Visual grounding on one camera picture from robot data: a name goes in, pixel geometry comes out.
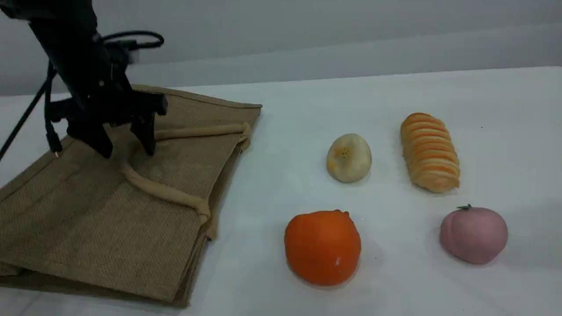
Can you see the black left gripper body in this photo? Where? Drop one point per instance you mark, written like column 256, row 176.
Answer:
column 105, row 103

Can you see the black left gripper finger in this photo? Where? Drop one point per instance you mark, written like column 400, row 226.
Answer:
column 94, row 138
column 145, row 134

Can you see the brown jute bag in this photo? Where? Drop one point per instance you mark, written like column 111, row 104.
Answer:
column 88, row 228

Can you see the long striped bread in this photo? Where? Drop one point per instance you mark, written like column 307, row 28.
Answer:
column 430, row 153

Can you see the pink peach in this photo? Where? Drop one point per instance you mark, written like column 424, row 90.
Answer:
column 474, row 235

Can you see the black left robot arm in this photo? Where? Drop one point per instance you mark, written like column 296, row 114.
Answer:
column 61, row 26

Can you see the pale round bun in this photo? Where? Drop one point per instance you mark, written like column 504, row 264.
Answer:
column 349, row 158

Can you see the orange fruit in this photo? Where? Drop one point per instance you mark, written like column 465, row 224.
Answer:
column 322, row 248

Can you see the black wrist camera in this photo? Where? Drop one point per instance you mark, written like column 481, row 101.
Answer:
column 125, row 52

